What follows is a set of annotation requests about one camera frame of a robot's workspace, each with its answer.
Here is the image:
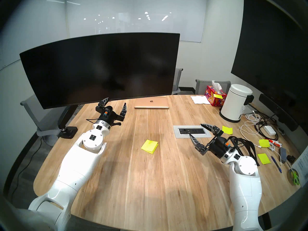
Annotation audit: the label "gold closed laptop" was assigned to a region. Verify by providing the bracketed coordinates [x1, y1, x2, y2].
[134, 96, 169, 109]

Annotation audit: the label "green handled scissors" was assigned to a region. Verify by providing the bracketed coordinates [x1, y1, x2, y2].
[288, 164, 300, 186]

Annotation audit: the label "black video sound bar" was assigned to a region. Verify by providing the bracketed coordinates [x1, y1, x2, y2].
[259, 94, 299, 132]

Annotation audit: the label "blue pen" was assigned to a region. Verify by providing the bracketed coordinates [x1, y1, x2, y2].
[271, 155, 282, 173]

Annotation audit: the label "grey mesh office chair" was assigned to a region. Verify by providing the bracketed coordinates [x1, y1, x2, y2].
[195, 79, 231, 96]
[20, 95, 70, 147]
[172, 68, 184, 95]

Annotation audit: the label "white paper napkin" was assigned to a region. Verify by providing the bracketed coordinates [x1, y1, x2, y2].
[191, 96, 211, 105]

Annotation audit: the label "silver table outlet panel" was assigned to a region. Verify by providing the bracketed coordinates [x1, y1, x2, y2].
[173, 125, 212, 138]

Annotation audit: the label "white pedal trash can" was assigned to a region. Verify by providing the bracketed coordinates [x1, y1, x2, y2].
[219, 84, 254, 123]

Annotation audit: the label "black frame stand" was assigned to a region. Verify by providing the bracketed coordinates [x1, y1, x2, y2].
[232, 136, 260, 166]

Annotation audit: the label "white charging cable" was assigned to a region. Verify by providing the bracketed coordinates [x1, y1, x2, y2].
[240, 110, 282, 165]

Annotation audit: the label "glass wall whiteboard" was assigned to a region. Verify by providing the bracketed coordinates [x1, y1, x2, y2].
[66, 0, 208, 43]

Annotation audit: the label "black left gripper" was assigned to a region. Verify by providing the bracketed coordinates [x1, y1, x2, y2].
[96, 97, 127, 126]

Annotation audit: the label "yellow sticky note pad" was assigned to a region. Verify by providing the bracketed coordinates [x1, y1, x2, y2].
[141, 140, 159, 154]

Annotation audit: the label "black coiled cable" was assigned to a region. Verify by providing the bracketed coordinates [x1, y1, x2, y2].
[255, 110, 279, 141]

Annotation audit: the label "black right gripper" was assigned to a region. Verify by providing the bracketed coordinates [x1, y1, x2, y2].
[189, 124, 236, 160]

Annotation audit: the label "white printed paper sheet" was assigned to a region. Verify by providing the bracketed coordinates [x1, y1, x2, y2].
[291, 152, 308, 187]

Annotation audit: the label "curved black monitor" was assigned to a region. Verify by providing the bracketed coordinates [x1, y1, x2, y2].
[20, 32, 180, 110]

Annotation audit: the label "red floral tissue box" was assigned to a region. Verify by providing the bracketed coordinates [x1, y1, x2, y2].
[204, 80, 227, 107]

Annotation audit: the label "large black wall television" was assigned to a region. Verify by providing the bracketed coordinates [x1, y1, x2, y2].
[231, 0, 308, 118]

